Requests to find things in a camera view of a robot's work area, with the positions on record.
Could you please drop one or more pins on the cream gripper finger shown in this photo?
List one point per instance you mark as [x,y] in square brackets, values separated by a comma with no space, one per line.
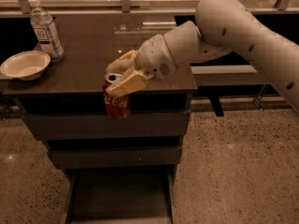
[130,81]
[122,64]

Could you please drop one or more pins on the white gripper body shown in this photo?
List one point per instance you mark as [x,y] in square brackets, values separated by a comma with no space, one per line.
[154,58]

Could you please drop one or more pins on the red coke can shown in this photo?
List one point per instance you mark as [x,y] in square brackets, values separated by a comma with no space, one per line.
[116,107]

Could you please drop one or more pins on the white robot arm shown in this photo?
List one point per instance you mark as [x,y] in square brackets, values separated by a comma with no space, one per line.
[220,27]

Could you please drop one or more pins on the top grey drawer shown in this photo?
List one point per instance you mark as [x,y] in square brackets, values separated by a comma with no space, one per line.
[91,126]

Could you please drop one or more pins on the grey drawer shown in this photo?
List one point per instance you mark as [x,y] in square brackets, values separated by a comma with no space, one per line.
[115,157]
[91,126]

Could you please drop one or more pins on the middle grey drawer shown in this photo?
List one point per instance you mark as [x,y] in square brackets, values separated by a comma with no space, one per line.
[115,157]

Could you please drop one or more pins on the dark grey drawer cabinet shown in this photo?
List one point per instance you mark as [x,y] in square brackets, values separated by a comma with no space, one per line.
[74,85]

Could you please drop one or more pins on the open bottom drawer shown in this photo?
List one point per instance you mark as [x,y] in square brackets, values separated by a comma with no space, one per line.
[127,195]

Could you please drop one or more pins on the clear plastic water bottle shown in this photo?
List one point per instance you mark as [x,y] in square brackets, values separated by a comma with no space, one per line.
[46,32]

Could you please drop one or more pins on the white bowl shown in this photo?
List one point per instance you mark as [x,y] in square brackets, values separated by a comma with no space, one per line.
[28,65]

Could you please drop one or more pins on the grey bench rail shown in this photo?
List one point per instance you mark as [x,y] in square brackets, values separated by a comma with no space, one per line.
[226,80]

